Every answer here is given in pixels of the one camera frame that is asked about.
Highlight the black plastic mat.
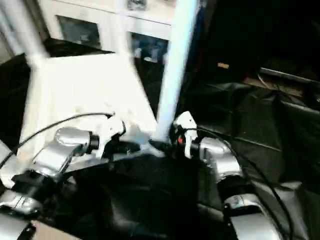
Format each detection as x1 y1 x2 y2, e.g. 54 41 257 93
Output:
0 42 320 240

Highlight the white plastic table leg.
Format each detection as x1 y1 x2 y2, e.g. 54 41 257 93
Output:
152 0 201 144
114 0 133 57
0 136 15 169
0 0 51 67

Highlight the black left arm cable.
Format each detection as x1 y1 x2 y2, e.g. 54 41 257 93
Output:
0 112 115 169

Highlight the white glass-door cabinet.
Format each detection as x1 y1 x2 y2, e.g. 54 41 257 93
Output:
37 0 177 64

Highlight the small grey container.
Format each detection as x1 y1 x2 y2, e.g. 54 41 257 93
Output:
127 0 147 11

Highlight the dark metal rail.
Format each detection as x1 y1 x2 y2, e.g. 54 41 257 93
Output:
259 66 320 85

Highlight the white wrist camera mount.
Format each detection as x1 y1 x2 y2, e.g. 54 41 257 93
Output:
95 116 127 159
172 111 199 160

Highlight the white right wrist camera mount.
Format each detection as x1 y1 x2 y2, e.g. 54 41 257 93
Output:
172 111 199 160

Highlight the white plastic table top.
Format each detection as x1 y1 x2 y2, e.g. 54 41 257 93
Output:
0 52 162 189

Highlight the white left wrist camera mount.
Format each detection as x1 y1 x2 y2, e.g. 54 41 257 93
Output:
95 116 127 159

